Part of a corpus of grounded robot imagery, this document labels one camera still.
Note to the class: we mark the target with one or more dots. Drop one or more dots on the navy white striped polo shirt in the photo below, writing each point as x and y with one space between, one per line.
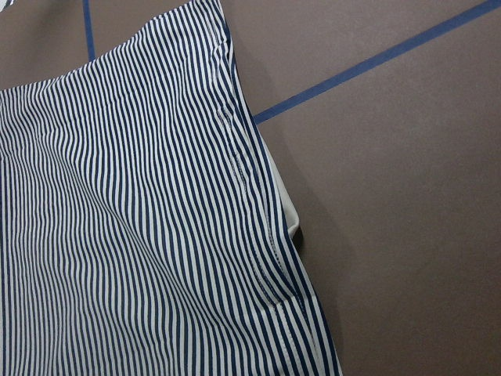
142 228

